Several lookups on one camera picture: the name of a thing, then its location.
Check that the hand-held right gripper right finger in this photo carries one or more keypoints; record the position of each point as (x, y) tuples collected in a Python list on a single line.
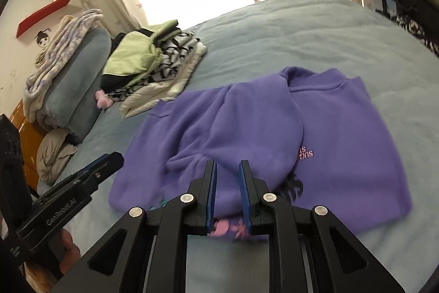
[(245, 197)]

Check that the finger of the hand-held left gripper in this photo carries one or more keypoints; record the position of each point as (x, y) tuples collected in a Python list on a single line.
[(99, 173), (89, 165)]

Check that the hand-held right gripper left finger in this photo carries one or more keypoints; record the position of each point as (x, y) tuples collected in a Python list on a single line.
[(212, 197)]

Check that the purple printed hoodie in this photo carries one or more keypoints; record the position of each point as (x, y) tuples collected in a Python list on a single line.
[(240, 128)]

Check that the person's left hand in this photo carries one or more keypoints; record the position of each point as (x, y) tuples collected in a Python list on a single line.
[(70, 250)]

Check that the orange wooden furniture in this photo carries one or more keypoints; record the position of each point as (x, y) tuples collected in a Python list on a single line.
[(25, 138)]

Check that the beige crumpled cloth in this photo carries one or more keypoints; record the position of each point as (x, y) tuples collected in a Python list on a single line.
[(55, 155)]

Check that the pink plush toy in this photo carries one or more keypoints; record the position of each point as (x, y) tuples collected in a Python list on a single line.
[(103, 100)]

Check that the silver padded jacket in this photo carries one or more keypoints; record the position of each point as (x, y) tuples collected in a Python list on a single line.
[(154, 94)]

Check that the grey folded blanket pile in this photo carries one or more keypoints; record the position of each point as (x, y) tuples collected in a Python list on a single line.
[(58, 49)]

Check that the dark knitted garment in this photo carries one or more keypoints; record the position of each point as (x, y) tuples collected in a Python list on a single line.
[(118, 40)]

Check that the black and white patterned cloth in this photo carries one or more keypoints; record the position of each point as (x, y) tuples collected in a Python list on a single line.
[(420, 34)]

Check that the black figure wall sticker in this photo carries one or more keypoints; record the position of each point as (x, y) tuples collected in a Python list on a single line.
[(43, 44)]

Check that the red wall shelf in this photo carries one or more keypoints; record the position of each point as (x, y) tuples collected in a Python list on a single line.
[(44, 14)]

